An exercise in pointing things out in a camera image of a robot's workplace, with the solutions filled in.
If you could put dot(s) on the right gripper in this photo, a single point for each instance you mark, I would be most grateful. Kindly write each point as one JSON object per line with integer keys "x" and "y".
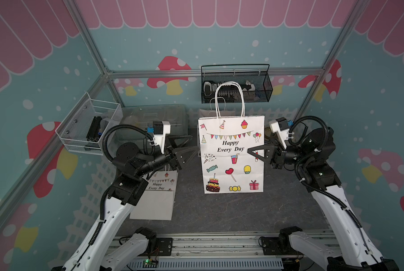
{"x": 275, "y": 156}

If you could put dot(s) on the black item in white basket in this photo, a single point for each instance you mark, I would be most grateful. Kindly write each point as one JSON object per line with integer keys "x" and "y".
{"x": 94, "y": 132}

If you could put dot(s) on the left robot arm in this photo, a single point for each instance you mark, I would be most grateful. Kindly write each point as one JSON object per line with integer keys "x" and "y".
{"x": 134, "y": 168}

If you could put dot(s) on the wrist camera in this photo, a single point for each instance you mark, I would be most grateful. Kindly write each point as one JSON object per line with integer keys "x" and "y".
{"x": 281, "y": 129}
{"x": 159, "y": 130}

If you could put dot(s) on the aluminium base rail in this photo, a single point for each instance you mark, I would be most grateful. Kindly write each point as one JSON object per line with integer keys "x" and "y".
{"x": 215, "y": 249}

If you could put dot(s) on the black white device in basket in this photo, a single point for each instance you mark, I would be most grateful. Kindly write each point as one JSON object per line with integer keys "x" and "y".
{"x": 226, "y": 91}

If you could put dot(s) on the clear plastic storage box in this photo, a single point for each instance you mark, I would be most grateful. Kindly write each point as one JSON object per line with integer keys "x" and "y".
{"x": 144, "y": 116}

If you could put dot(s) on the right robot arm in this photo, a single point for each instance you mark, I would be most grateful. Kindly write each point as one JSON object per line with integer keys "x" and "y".
{"x": 306, "y": 144}

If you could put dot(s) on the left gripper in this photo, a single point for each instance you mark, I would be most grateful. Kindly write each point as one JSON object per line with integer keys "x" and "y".
{"x": 175, "y": 161}

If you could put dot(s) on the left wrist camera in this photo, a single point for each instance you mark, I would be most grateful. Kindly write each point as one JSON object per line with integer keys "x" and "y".
{"x": 159, "y": 130}

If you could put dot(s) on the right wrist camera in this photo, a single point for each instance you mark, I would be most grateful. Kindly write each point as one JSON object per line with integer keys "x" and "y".
{"x": 281, "y": 129}

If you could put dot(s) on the black wire mesh basket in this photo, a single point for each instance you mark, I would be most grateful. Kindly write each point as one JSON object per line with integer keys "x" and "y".
{"x": 235, "y": 81}

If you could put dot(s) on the white wire mesh basket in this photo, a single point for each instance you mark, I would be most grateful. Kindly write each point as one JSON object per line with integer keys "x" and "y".
{"x": 84, "y": 127}

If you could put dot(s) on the green circuit board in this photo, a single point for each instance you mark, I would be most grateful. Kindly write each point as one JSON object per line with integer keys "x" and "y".
{"x": 150, "y": 263}

